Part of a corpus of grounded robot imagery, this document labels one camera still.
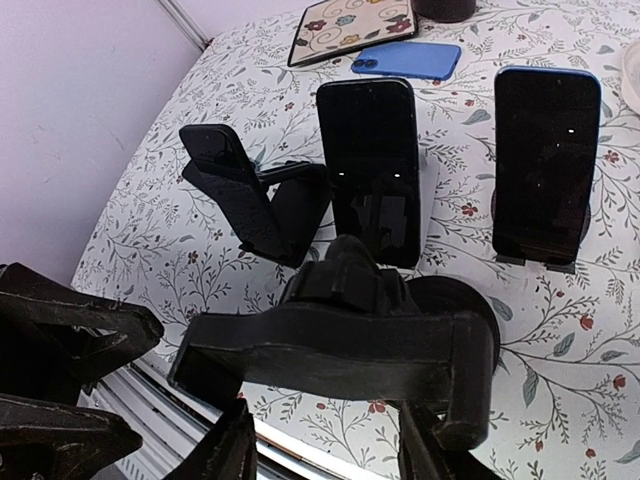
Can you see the blue phone face down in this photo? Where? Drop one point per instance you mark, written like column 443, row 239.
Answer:
column 431, row 61

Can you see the blue edged black phone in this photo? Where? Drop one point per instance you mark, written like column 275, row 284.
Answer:
column 546, row 133

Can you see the black cylindrical speaker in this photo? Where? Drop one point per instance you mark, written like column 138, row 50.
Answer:
column 445, row 11

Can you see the left aluminium frame post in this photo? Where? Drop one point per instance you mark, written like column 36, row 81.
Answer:
column 185, row 24

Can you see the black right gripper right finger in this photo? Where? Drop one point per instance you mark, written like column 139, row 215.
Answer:
column 421, row 457

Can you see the black tall phone holder stand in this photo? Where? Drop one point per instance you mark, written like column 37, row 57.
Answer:
column 347, row 329

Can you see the floral square ceramic plate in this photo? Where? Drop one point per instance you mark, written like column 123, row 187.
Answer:
column 333, row 28

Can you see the dark grey folding phone stand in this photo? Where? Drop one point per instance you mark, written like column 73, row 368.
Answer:
column 569, row 268

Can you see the black clamp phone mount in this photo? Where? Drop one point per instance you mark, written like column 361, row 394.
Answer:
column 299, row 196

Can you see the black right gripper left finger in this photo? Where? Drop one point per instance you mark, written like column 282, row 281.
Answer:
column 227, row 451

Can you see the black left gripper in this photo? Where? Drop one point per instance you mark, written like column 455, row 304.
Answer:
column 54, row 343

